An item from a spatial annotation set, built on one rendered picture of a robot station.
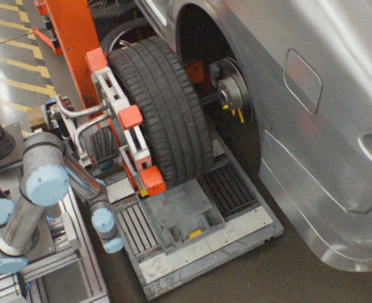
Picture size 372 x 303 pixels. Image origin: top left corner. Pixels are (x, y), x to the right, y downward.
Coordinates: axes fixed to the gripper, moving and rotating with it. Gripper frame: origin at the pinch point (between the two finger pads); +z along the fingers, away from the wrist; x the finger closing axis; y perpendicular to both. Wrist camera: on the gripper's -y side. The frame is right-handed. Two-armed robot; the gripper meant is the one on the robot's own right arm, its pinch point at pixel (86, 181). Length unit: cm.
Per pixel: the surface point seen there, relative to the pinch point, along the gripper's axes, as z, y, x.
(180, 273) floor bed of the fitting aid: -25, -75, -25
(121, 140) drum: 10.1, 3.0, -20.5
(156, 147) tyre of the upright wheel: -11.2, 17.4, -29.3
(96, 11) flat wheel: 151, -33, -50
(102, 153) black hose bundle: -2.8, 16.7, -9.8
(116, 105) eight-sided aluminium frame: 6.2, 28.9, -21.7
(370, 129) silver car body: -71, 70, -67
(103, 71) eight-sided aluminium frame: 26.3, 28.9, -23.6
